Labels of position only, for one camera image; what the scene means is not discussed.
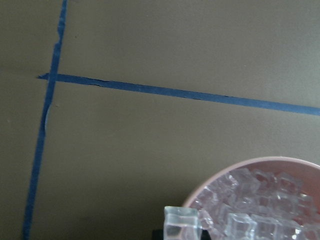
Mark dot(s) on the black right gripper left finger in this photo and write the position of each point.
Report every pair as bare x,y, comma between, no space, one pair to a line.
158,234

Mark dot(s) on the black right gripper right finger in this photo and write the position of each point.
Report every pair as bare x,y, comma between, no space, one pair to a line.
205,235

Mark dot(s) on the clear ice cubes pile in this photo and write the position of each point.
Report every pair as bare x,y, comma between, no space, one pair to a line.
257,207

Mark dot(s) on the pink bowl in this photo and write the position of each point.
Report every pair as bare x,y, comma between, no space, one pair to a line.
207,185

